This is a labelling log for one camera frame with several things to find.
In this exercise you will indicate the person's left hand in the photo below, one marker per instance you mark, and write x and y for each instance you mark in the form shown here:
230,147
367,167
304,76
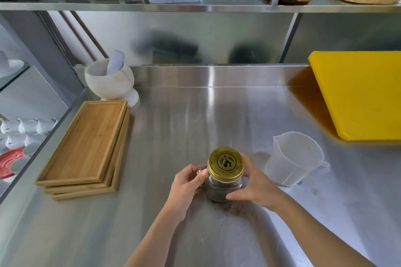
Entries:
185,188

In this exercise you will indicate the person's right hand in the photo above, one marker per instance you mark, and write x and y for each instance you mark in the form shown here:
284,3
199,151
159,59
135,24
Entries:
260,188

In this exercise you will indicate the gold metal jar lid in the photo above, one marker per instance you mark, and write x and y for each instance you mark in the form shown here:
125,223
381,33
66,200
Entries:
225,162

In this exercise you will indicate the translucent plastic measuring cup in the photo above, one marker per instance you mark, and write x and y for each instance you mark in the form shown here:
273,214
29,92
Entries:
294,157

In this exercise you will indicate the person's right forearm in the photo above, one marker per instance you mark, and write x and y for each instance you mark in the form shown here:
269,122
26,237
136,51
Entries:
322,238

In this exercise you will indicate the person's left forearm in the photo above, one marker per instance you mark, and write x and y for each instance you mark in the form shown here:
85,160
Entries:
156,241

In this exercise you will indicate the bamboo tray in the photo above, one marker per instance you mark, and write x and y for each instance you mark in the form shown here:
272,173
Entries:
81,141
114,176
118,187

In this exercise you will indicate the white marble mortar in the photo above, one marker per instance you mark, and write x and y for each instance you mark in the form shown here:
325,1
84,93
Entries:
109,88

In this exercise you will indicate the yellow plastic cutting board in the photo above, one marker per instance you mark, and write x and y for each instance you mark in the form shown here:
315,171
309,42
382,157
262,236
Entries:
357,94

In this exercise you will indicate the white marble pestle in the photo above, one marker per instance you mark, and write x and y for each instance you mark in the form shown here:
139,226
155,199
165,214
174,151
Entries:
114,61

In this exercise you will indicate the group of white porcelain tableware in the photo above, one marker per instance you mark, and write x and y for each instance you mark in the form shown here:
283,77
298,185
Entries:
25,129

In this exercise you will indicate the red saucer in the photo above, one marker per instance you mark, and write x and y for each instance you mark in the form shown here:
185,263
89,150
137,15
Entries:
7,163

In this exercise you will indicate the stainless steel shelf rack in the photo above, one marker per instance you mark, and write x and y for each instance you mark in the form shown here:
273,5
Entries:
125,6

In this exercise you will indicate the white porcelain saucer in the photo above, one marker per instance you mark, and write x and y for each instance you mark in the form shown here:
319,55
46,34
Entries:
17,66

